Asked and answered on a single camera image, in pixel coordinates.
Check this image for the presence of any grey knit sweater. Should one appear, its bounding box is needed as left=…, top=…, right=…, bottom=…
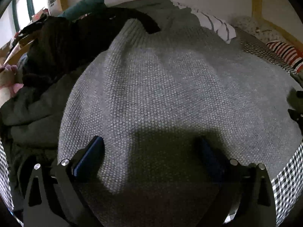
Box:
left=56, top=17, right=303, bottom=227

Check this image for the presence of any black clothing pile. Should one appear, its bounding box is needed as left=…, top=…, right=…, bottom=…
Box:
left=22, top=8, right=160, bottom=88

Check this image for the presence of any black white checkered bedsheet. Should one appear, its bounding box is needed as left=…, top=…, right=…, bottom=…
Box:
left=0, top=28, right=303, bottom=225

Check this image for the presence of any dark green folded garment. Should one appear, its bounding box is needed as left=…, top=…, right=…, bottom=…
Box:
left=1, top=74, right=78, bottom=149

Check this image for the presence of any pink white plush toy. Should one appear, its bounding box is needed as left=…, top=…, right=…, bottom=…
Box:
left=1, top=65, right=24, bottom=101

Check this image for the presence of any Hello Kitty black pillow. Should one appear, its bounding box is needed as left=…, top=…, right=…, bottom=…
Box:
left=266, top=40, right=302, bottom=73

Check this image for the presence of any white dotted pillow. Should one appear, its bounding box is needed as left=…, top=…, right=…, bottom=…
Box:
left=232, top=16, right=286, bottom=44

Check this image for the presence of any teal pillow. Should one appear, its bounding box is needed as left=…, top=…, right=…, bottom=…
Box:
left=58, top=0, right=106, bottom=21

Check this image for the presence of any grey striped quilt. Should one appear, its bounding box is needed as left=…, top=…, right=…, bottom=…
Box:
left=117, top=0, right=237, bottom=44

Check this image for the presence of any wooden bed frame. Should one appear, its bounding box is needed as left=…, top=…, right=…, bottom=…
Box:
left=54, top=0, right=303, bottom=52

